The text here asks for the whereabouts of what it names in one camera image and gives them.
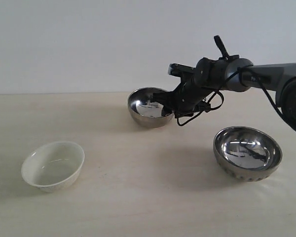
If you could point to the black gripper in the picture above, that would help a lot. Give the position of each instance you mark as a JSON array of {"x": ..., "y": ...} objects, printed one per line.
[{"x": 184, "y": 100}]

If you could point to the smooth stainless steel bowl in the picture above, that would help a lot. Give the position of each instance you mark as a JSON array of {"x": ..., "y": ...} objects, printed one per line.
[{"x": 146, "y": 113}]

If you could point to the ribbed stainless steel bowl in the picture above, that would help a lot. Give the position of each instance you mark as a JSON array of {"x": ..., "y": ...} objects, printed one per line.
[{"x": 246, "y": 154}]

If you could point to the white ceramic floral bowl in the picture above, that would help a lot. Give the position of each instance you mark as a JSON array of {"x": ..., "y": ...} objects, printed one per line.
[{"x": 54, "y": 166}]

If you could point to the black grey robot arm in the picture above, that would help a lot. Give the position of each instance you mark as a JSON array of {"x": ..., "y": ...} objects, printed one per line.
[{"x": 232, "y": 73}]

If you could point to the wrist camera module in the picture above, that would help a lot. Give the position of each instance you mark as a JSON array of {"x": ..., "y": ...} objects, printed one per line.
[{"x": 179, "y": 70}]

